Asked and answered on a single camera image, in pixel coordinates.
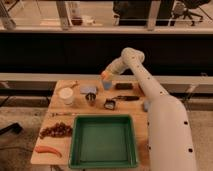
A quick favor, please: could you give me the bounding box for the yellow red apple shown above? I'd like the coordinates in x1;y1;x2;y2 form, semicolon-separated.
101;71;110;80

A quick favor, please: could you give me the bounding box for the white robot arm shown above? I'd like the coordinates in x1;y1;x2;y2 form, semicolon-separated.
105;47;197;171

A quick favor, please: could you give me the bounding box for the blue plastic cup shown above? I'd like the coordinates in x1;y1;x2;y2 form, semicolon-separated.
102;80;112;90

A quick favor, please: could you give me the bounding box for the white cup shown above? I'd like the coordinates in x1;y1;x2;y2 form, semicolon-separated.
59;87;74;105

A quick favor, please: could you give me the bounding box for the small black square container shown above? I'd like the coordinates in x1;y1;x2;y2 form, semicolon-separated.
104;99;116;110

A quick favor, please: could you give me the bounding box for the wooden spoon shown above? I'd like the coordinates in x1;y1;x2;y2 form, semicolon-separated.
60;81;78;88

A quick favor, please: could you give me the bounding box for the blue sponge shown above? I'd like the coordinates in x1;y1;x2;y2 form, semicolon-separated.
143;101;149;112

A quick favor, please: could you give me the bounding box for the green plastic tray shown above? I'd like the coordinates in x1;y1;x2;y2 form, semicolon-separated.
69;115;138;169

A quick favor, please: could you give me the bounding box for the bunch of red grapes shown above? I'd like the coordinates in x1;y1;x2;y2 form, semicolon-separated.
39;122;72;139

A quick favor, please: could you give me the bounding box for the orange carrot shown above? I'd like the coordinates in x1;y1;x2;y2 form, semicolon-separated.
34;146;62;158

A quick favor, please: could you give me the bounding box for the black object on floor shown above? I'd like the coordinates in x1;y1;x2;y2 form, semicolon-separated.
0;123;23;135

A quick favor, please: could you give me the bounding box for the black office chair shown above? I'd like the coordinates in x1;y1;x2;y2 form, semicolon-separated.
170;0;205;26

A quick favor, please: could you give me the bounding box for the black handled peeler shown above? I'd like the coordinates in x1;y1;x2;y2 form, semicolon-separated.
112;96;140;101

